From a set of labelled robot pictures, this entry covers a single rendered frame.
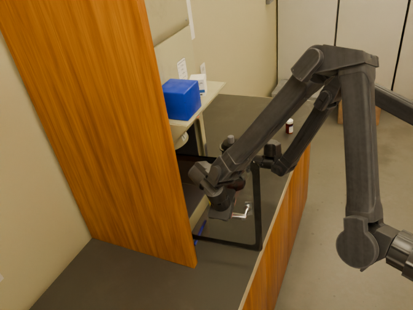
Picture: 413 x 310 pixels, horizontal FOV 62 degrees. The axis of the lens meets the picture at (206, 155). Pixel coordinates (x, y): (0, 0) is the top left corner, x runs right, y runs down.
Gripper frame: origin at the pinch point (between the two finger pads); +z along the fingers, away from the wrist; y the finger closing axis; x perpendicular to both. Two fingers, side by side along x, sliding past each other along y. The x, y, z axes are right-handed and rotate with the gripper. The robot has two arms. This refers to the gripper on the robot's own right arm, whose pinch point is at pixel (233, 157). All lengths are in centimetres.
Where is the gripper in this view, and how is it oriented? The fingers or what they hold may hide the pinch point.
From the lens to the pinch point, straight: 157.7
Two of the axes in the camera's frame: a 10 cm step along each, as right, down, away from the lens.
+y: -4.0, 5.7, -7.2
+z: -9.1, -1.3, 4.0
